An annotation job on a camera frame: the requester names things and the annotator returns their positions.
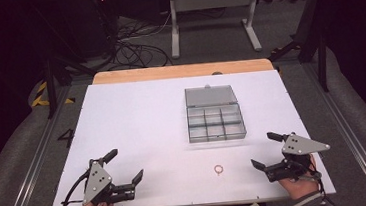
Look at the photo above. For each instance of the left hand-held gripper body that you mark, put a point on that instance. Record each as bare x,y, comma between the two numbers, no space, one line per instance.
96,182

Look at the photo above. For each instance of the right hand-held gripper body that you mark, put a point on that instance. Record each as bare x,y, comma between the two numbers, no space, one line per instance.
300,145

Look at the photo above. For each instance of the person's right hand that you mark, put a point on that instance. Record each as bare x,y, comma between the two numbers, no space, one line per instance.
300,186

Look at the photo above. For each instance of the clear plastic compartment box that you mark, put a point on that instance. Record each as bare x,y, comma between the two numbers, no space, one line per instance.
214,120

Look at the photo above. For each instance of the black tripod stand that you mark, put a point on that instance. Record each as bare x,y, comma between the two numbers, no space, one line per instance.
322,67
50,94

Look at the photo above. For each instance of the dark equipment case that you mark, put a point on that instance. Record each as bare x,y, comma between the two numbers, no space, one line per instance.
97,23

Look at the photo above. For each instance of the aluminium floor rail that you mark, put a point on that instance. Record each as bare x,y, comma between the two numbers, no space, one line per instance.
350,125
30,176

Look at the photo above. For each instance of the white metal stand frame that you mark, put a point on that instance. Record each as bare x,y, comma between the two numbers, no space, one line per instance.
212,0

